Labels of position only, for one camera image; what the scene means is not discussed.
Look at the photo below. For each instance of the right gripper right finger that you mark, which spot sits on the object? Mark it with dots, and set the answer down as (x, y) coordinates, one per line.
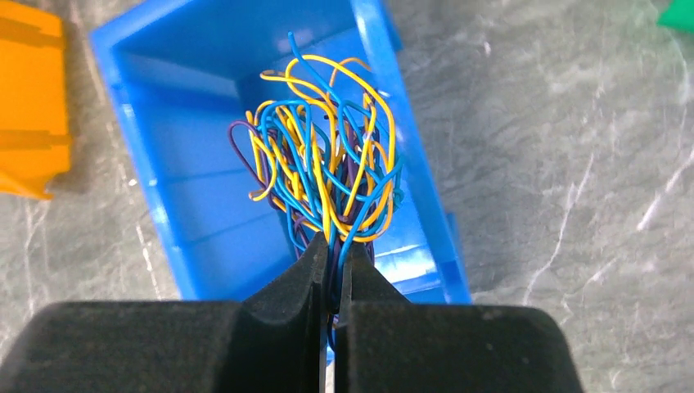
(386, 343)

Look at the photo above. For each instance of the blue plastic bin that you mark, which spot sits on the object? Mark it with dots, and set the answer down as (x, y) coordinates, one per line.
(179, 72)

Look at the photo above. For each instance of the orange plastic bin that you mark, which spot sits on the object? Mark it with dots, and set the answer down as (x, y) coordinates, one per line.
(35, 136)

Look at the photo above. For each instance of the green plastic bin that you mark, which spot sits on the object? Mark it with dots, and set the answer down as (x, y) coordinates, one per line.
(678, 15)

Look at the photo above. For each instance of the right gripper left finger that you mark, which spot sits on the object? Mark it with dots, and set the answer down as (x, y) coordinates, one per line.
(270, 342)

